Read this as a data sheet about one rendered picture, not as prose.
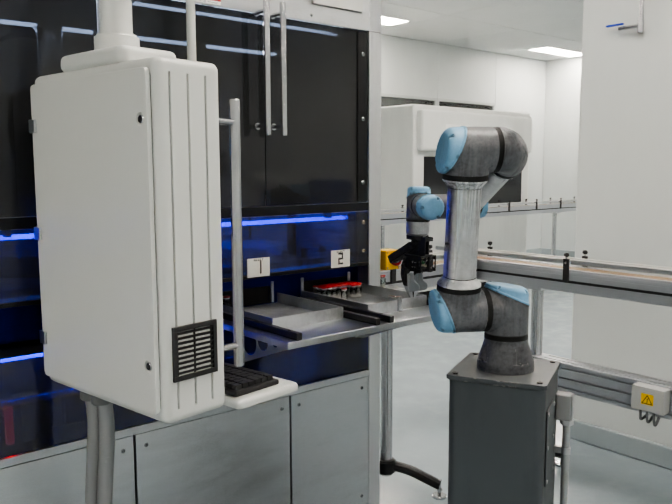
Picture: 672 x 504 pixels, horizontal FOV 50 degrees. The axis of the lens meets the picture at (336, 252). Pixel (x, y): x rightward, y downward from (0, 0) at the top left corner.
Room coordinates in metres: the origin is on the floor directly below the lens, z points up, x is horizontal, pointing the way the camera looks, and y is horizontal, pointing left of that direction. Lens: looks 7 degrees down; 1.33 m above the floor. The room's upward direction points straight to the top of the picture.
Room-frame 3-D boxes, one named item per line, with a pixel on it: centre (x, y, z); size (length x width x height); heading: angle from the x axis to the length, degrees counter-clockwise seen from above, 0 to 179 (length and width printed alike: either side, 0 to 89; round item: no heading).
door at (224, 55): (2.13, 0.40, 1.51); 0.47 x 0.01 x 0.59; 130
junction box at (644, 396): (2.52, -1.13, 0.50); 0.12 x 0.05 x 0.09; 40
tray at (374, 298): (2.38, -0.09, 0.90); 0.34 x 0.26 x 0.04; 40
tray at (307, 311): (2.18, 0.19, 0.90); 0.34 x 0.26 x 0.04; 40
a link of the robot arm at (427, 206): (2.18, -0.30, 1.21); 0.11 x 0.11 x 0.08; 9
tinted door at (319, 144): (2.42, 0.06, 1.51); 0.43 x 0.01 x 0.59; 130
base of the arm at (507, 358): (1.90, -0.46, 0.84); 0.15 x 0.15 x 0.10
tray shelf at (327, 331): (2.23, 0.01, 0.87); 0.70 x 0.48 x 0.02; 130
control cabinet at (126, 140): (1.65, 0.49, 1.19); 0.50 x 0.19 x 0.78; 49
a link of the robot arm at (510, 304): (1.90, -0.45, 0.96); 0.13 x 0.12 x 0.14; 99
